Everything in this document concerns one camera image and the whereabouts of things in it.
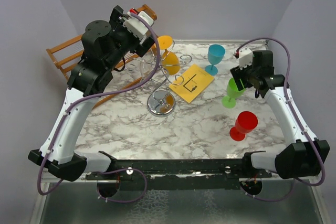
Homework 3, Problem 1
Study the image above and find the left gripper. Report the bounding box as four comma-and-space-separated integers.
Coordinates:
106, 6, 155, 70

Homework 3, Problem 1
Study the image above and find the clear wine glass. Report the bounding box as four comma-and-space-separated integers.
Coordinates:
139, 62, 153, 82

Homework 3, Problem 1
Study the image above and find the green plastic wine glass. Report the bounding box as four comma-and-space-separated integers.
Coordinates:
222, 78, 245, 109

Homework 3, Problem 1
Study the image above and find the orange plastic wine glass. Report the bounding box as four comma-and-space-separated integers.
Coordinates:
157, 35, 180, 76

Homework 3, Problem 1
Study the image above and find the chrome wine glass rack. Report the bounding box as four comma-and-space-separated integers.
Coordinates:
141, 51, 192, 118

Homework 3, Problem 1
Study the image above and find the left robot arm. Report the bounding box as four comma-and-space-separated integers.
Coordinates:
28, 6, 158, 182

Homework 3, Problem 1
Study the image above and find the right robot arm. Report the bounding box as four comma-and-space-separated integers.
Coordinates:
230, 47, 330, 179

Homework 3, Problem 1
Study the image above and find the blue plastic wine glass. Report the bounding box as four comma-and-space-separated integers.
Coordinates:
205, 44, 226, 76

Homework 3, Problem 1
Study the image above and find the red plastic wine glass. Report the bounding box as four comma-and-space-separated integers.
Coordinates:
229, 111, 258, 142

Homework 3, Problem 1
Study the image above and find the wooden shelf rack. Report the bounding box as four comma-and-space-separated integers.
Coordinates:
46, 4, 157, 109

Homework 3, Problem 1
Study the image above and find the yellow paper booklet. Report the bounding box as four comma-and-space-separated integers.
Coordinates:
169, 64, 214, 103

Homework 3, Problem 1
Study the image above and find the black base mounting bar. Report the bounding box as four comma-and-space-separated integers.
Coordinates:
86, 157, 271, 190

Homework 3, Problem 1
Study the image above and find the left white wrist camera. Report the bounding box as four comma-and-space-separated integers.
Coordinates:
122, 8, 155, 44

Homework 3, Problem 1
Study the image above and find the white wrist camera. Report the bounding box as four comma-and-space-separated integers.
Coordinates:
122, 8, 155, 44
235, 47, 253, 70

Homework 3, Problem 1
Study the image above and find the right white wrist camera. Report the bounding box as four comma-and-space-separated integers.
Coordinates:
235, 47, 253, 70

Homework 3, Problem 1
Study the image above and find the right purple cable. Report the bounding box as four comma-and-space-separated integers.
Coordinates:
237, 37, 328, 201

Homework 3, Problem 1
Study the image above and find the purple cable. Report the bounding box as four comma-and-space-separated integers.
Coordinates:
38, 11, 160, 204
237, 37, 328, 201

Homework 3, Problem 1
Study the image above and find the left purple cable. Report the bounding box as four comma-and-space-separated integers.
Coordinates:
38, 11, 160, 204

